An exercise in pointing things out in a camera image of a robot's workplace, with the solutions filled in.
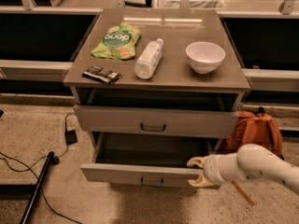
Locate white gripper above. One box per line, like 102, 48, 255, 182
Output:
187, 155, 232, 188

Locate grey drawer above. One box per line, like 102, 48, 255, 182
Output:
74, 105, 238, 138
81, 133, 217, 188

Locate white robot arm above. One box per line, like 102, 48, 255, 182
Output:
187, 144, 299, 194

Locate grey drawer cabinet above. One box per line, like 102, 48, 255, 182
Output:
63, 7, 251, 161

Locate grey top drawer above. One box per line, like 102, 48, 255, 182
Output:
74, 105, 238, 138

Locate orange backpack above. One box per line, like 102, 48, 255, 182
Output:
221, 106, 285, 207

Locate white bowl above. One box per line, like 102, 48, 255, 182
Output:
185, 41, 226, 74

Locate clear plastic water bottle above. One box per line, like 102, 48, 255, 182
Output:
135, 38, 164, 79

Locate black power adapter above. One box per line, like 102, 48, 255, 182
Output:
64, 130, 78, 146

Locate black snack bar wrapper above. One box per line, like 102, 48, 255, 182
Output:
82, 65, 122, 85

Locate black metal floor bar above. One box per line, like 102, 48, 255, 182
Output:
20, 151, 54, 224

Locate green snack bag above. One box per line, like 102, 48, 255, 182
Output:
91, 22, 141, 60

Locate black cable on floor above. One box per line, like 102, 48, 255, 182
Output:
0, 112, 82, 224

